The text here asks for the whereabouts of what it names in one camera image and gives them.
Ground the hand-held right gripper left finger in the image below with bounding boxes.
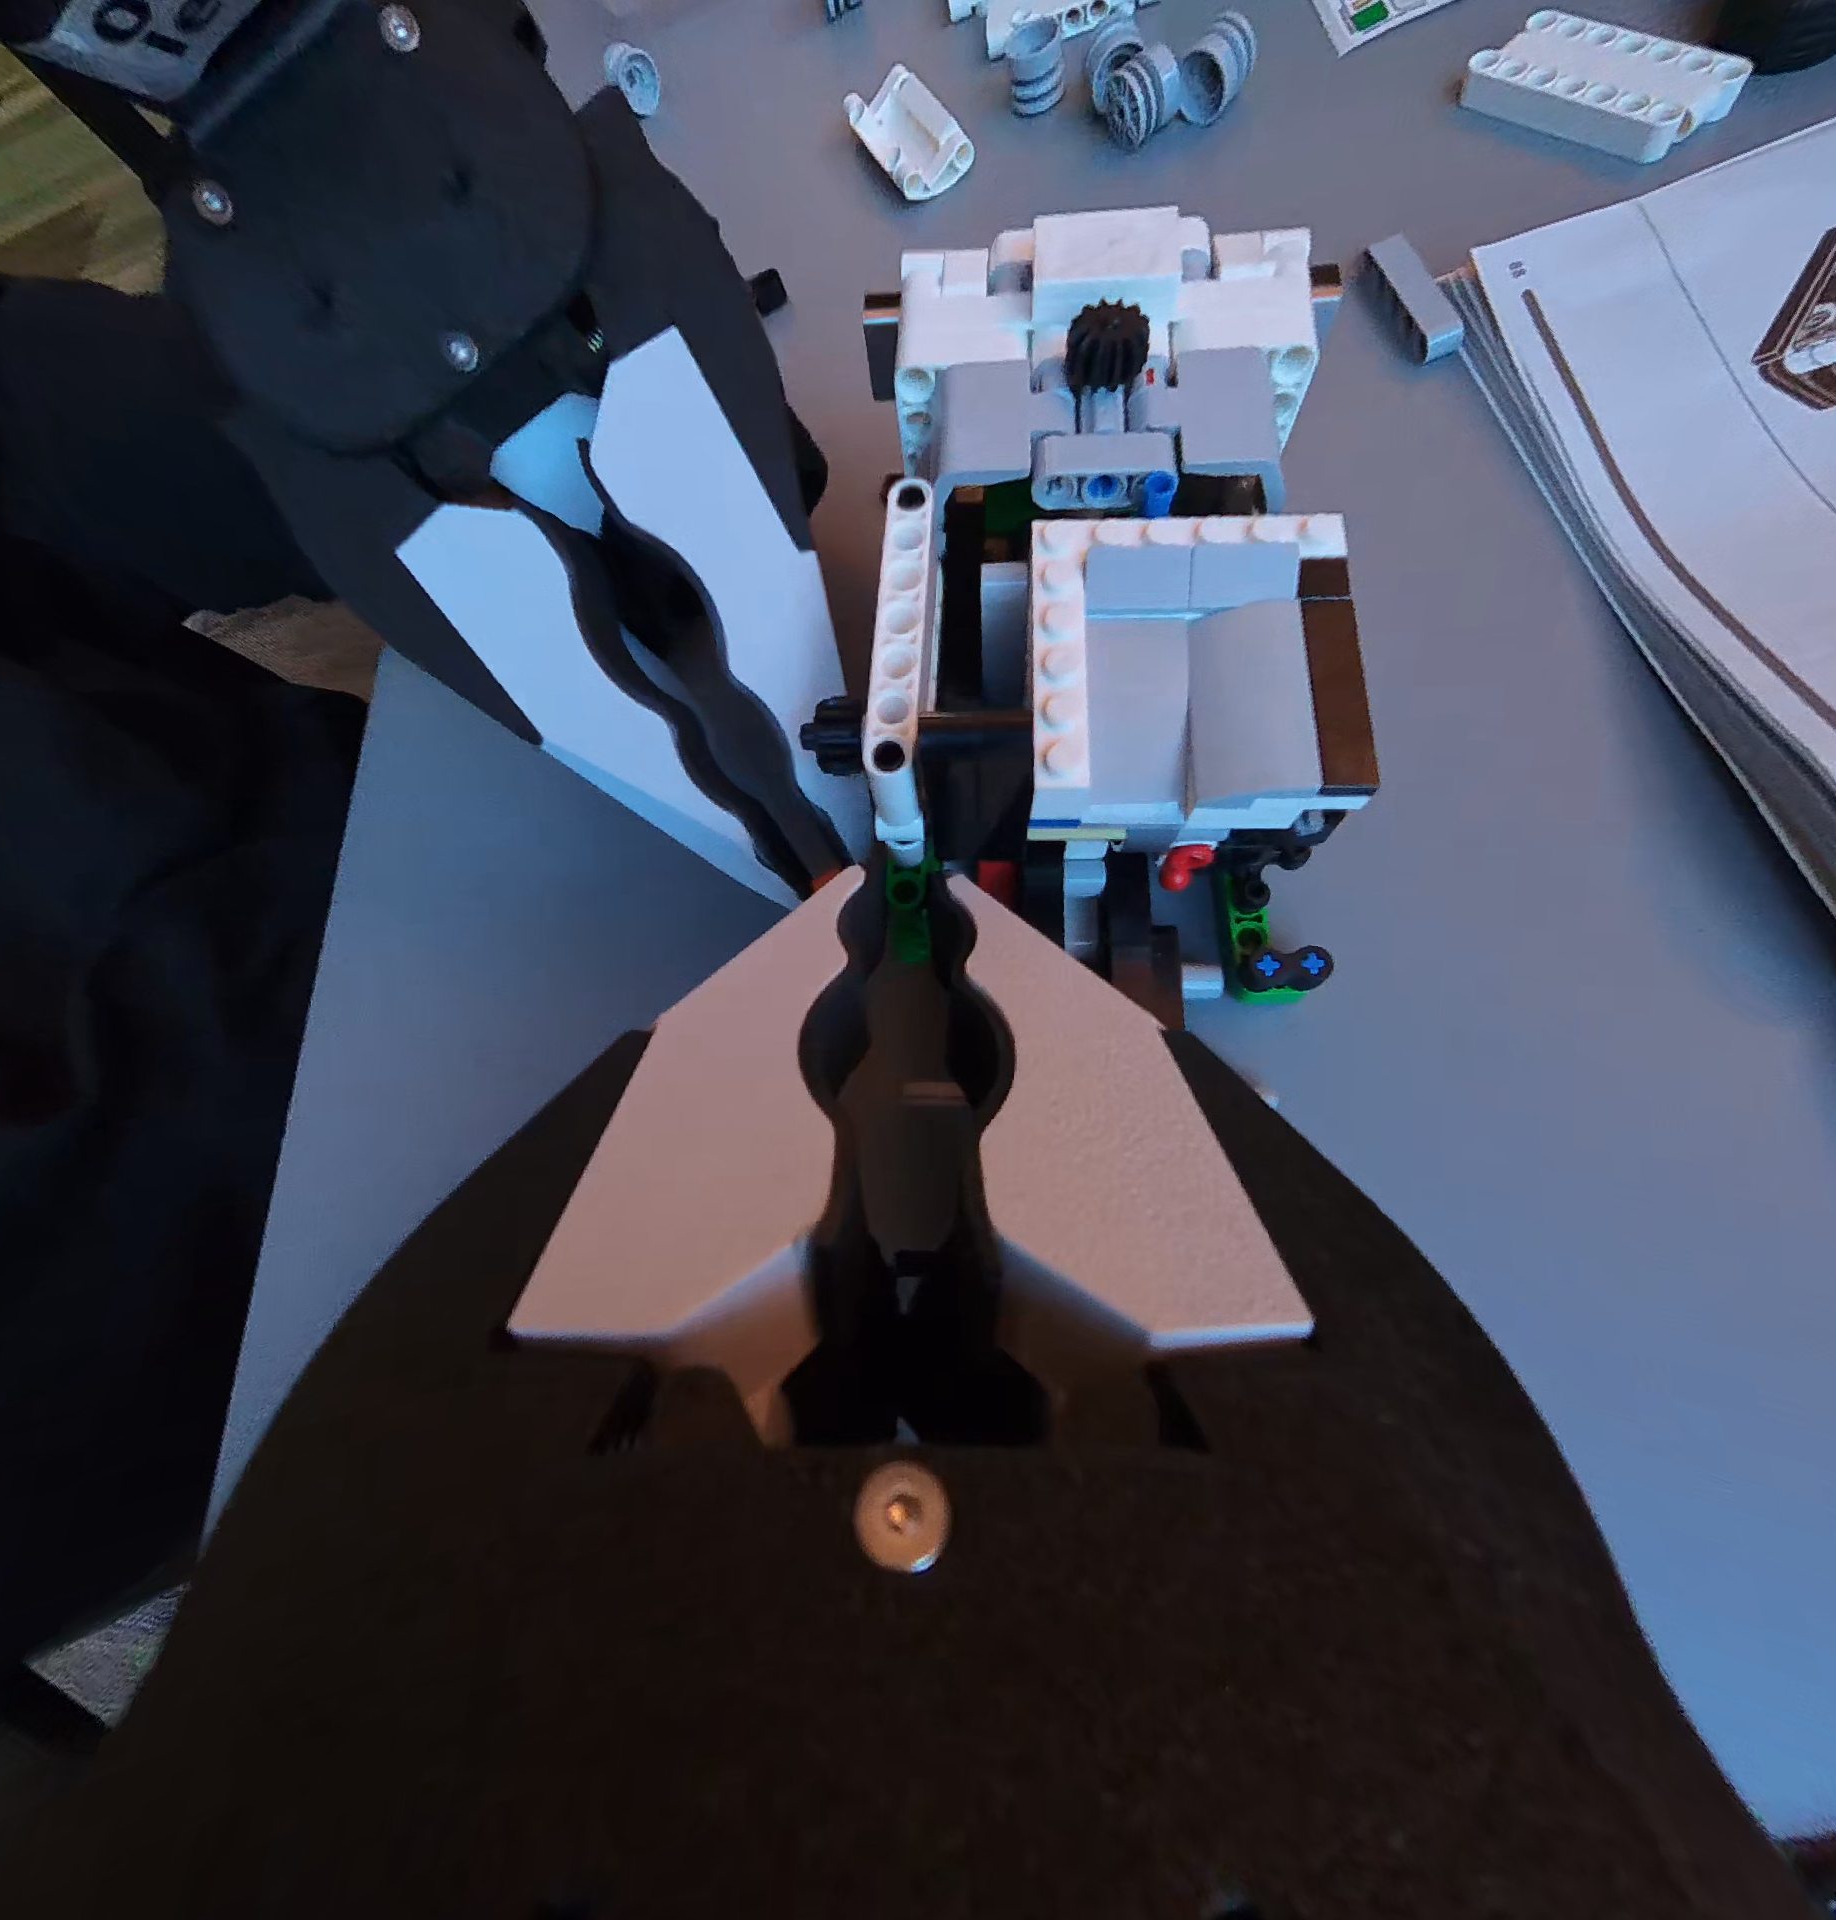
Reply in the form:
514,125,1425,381
507,864,880,1453

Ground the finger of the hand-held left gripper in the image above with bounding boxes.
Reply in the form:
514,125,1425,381
392,496,828,915
572,317,868,888

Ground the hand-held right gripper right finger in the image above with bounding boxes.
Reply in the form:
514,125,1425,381
942,871,1318,1403

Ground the partly built lego truck model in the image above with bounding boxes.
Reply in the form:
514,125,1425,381
799,204,1385,1008

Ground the white curved lego panel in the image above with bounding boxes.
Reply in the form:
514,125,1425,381
841,63,978,200

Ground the white lego connector piece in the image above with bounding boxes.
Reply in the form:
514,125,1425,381
946,0,1146,63

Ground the grey short lego beam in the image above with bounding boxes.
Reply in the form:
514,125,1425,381
1358,232,1469,366

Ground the lego sticker sheet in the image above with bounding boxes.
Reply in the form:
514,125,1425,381
1309,0,1460,61

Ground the open lego instruction booklet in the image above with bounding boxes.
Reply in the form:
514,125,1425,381
1440,96,1836,976

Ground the white long lego brick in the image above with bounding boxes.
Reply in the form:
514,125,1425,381
1458,10,1754,170

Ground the black lego tyre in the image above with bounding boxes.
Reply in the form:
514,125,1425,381
1703,0,1836,79

